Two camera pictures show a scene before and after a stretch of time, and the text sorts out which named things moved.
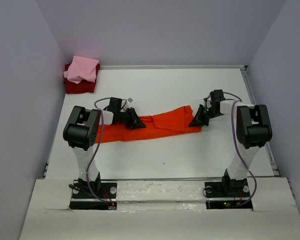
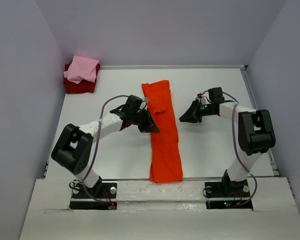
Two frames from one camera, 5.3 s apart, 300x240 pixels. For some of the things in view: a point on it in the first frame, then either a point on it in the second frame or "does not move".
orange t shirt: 174,121 -> 165,164
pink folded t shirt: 81,68 does not move
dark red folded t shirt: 82,87 does not move
